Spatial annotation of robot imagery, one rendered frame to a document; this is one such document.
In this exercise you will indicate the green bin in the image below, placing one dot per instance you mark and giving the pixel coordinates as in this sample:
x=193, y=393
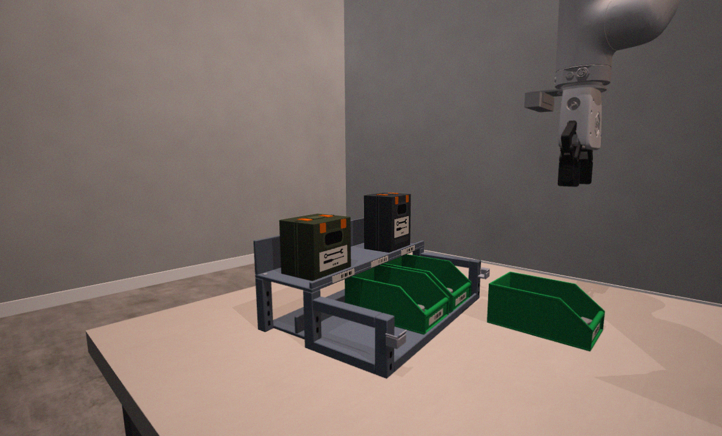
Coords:
x=398, y=292
x=543, y=307
x=442, y=272

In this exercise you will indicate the grey metal shelf rack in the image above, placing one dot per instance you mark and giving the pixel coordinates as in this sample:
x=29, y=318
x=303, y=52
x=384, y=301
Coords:
x=362, y=337

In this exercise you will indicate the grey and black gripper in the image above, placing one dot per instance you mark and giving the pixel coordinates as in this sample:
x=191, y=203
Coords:
x=585, y=120

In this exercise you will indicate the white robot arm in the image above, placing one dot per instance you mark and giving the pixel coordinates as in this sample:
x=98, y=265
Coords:
x=590, y=32

